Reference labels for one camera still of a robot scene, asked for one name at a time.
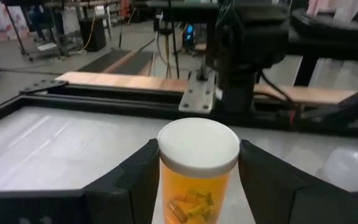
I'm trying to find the black floor mat orange stripe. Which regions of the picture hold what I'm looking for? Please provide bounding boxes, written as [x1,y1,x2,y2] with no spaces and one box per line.
[77,49,155,76]

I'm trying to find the device with blue light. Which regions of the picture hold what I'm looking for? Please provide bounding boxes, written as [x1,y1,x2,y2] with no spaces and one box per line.
[183,24,196,43]

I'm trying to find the clear plastic bottle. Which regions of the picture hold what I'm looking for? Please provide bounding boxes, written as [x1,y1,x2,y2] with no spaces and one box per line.
[321,147,358,192]

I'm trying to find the black side desk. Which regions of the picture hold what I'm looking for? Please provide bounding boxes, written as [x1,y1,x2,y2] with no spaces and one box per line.
[289,7,358,88]

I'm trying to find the orange pill bottle white cap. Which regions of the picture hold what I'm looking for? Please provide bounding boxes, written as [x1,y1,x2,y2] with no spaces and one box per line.
[157,117,241,224]

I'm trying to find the silver mounting plate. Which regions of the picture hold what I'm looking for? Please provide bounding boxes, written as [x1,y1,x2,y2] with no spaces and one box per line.
[178,70,218,114]

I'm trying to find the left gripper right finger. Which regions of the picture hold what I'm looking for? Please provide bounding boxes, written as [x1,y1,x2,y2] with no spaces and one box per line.
[238,139,352,224]

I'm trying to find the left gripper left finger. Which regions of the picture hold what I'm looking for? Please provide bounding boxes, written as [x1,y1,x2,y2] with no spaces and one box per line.
[82,138,162,224]

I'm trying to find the black cabinet box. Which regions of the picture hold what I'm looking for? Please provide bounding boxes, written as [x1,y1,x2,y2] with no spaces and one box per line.
[78,17,108,52]

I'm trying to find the wooden table board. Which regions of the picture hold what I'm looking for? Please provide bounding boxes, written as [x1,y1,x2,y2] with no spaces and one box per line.
[56,70,357,106]

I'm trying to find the black table edge frame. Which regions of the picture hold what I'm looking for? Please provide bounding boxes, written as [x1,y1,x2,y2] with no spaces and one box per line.
[0,79,358,139]

